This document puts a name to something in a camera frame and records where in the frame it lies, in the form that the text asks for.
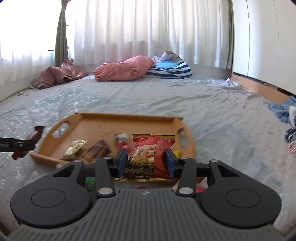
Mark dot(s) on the blue clothes pile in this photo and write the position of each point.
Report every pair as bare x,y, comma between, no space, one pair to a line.
285,112

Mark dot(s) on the green grey curtain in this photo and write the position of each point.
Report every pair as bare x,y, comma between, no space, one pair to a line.
61,48

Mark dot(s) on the yellow snack packet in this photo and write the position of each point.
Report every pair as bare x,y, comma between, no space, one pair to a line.
177,153

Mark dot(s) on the mauve crumpled cloth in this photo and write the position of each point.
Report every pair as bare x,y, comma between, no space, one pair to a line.
52,76

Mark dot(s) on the green snack packet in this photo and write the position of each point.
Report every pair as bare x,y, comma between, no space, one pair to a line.
90,184

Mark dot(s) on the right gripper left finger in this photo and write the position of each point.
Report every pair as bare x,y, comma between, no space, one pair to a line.
106,169

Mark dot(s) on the white sheer curtain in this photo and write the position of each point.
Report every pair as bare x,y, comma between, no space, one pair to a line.
200,32

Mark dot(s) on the gold red nut packet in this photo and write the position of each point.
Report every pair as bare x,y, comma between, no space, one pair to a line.
147,159

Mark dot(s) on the snowflake bedspread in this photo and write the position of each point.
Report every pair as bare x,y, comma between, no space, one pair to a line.
229,124

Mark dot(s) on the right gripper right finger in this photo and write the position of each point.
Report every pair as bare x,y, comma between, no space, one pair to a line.
185,170

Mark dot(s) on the pink white cake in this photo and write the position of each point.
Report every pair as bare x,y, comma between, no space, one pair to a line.
201,185

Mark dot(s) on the crumpled clear plastic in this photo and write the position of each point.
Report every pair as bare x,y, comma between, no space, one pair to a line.
231,83

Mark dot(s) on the brown almond chocolate bar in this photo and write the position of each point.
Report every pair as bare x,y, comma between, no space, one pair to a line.
99,150

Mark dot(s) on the wooden bed frame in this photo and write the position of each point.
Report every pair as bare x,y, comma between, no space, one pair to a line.
271,94

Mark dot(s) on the gold foil snack bar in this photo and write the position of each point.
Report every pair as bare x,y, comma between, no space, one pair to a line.
72,151

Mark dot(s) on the pink pillow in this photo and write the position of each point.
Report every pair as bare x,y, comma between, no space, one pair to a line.
130,69

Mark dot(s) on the blue striped pillow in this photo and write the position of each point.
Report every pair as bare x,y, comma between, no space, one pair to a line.
168,66

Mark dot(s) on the dark red chocolate bar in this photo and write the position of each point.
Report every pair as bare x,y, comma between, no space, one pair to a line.
35,136

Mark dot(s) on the red black long snack bar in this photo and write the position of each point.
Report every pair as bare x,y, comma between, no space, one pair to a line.
122,141

